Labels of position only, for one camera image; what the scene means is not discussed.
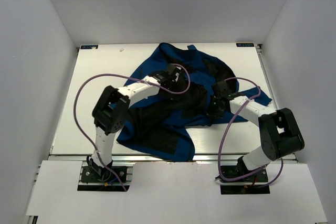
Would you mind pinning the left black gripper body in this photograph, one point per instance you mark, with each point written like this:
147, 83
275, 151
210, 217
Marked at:
172, 86

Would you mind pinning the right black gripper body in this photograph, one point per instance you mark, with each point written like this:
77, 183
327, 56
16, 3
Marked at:
214, 109

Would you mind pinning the blue jacket with black lining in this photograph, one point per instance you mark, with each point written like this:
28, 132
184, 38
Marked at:
157, 125

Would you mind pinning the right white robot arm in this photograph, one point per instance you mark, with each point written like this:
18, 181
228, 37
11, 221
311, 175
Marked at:
278, 129

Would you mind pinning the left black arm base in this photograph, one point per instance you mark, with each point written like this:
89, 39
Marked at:
95, 178

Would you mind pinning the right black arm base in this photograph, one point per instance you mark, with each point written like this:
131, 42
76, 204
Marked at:
231, 184

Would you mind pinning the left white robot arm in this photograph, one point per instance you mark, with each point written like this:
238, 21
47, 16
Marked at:
111, 110

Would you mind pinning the right blue table label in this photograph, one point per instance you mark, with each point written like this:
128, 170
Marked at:
245, 44

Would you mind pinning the blue table label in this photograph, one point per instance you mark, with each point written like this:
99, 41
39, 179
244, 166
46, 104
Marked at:
89, 47
245, 44

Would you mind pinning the left blue table label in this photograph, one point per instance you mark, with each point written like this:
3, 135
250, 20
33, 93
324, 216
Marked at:
89, 47

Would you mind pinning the white front panel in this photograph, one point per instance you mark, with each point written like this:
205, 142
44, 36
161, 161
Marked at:
172, 193

